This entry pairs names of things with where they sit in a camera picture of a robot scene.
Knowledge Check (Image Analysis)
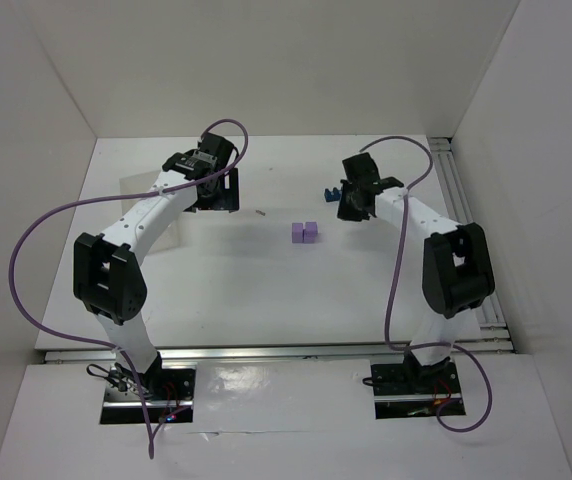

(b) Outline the blue castle block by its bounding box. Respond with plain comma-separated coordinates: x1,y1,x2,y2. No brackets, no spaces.
323,187,342,203

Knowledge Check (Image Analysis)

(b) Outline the purple rectangular block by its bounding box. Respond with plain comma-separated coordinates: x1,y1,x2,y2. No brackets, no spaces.
303,221,319,244

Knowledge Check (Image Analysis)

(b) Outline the purple cube block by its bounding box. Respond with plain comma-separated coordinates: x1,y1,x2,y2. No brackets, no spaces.
291,222,305,244

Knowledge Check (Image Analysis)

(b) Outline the white perforated box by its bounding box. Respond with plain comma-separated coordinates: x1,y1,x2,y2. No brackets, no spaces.
119,170,181,254

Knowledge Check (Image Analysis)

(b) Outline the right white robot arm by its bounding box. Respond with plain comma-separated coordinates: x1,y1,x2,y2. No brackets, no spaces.
337,153,495,387

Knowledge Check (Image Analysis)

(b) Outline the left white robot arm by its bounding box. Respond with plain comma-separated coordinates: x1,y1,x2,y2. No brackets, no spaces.
73,133,239,392

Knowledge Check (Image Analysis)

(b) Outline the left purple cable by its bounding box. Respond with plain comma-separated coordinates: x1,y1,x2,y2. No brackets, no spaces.
8,118,250,460

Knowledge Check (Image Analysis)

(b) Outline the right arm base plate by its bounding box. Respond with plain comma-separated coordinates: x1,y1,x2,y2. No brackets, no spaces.
362,362,466,420

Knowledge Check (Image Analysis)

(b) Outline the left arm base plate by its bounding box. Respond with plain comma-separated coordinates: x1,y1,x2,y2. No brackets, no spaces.
86,363,196,426

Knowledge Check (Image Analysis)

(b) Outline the aluminium side rail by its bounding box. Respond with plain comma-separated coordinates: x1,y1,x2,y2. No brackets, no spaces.
428,137,515,353

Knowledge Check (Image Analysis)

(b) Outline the aluminium front rail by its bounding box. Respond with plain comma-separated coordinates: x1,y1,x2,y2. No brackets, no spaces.
43,340,512,365

